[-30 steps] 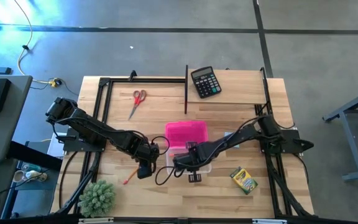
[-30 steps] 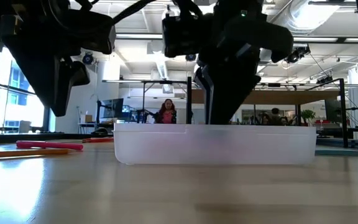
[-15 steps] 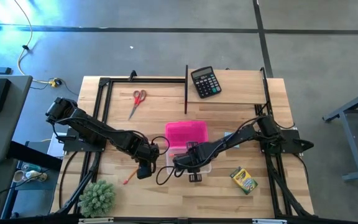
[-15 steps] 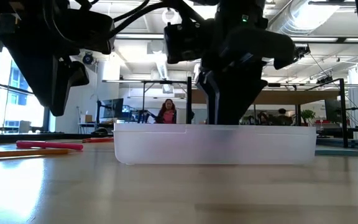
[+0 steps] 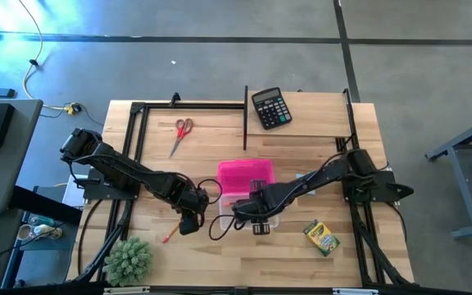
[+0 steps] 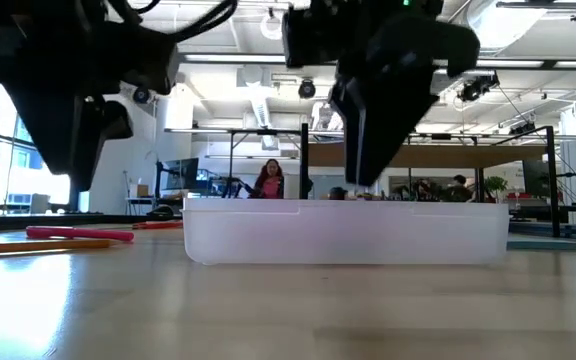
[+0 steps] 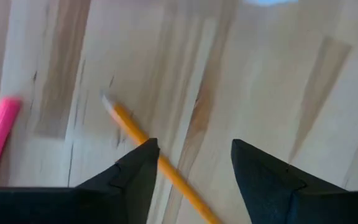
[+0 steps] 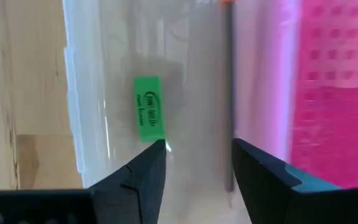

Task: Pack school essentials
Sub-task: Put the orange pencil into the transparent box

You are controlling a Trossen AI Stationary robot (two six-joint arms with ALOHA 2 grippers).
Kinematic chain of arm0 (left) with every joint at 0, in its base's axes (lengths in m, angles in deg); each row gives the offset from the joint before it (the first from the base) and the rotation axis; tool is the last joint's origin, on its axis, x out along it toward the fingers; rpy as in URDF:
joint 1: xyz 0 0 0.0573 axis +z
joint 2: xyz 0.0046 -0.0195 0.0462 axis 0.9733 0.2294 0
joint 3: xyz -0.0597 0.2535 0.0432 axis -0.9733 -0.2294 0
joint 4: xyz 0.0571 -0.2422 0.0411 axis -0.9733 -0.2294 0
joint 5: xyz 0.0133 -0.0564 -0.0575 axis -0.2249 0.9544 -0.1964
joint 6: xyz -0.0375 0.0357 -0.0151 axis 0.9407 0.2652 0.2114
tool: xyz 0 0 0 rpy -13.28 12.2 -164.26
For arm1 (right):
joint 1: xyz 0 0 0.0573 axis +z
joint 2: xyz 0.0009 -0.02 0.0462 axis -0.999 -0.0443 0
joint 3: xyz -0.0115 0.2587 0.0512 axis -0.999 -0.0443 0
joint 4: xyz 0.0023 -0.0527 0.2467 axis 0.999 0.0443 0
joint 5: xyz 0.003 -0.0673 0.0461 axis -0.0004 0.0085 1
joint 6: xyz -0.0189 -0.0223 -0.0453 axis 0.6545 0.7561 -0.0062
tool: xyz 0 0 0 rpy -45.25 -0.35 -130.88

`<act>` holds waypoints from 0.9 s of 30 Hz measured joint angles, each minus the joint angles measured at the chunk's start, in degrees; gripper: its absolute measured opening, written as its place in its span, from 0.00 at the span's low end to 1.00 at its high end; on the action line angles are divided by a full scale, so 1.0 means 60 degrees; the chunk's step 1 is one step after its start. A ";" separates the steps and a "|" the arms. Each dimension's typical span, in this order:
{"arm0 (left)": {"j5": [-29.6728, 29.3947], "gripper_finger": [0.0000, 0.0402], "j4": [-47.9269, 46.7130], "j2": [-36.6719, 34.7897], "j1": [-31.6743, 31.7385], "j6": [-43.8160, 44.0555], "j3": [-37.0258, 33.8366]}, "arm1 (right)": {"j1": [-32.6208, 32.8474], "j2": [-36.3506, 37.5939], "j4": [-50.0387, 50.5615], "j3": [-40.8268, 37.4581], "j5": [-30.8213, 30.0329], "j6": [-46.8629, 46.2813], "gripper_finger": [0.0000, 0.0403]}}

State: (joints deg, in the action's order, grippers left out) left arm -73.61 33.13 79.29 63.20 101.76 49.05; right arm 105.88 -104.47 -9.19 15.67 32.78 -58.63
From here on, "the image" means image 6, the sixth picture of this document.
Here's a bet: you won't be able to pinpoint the black aluminium frame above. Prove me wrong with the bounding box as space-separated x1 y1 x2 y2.
0 213 185 232

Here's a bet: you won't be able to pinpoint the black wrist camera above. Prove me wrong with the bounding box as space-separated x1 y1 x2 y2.
116 25 180 97
281 3 350 70

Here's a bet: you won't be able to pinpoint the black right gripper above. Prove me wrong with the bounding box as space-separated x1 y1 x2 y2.
329 0 482 187

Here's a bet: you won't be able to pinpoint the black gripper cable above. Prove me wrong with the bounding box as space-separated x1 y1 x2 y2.
109 0 240 44

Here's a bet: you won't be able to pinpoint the background potted plant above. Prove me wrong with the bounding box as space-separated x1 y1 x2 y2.
484 175 510 204

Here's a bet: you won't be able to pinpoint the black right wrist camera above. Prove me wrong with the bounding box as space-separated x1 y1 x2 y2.
281 3 350 70

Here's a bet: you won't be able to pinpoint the clear pencil box pink lid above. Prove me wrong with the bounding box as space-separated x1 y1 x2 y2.
182 196 511 267

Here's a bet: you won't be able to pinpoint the ceiling light strip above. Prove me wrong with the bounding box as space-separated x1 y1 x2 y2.
182 53 289 64
475 59 576 70

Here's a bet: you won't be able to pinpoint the pink highlighter pen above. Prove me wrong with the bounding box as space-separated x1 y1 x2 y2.
24 225 136 244

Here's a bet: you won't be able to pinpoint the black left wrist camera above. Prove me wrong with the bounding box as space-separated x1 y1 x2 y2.
116 25 180 97

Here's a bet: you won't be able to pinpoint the orange pencil pink eraser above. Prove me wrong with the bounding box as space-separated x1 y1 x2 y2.
0 238 113 257

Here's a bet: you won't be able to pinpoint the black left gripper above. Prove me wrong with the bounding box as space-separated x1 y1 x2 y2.
0 0 137 192

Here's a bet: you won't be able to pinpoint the black computer monitor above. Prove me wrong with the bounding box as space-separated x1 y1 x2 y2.
159 157 201 192

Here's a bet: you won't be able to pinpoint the raised wooden shelf black legs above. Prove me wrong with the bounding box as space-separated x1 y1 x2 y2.
299 122 563 240

